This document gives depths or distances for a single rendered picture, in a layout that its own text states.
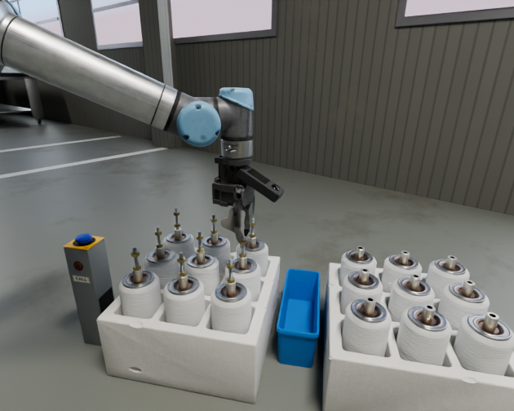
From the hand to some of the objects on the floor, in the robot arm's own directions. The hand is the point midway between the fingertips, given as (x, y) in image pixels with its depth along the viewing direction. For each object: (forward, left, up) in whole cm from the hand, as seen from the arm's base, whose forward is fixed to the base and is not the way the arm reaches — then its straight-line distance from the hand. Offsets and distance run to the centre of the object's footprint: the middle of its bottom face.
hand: (245, 234), depth 84 cm
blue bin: (+14, -10, -34) cm, 38 cm away
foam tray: (-6, +11, -34) cm, 37 cm away
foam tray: (+20, -37, -34) cm, 54 cm away
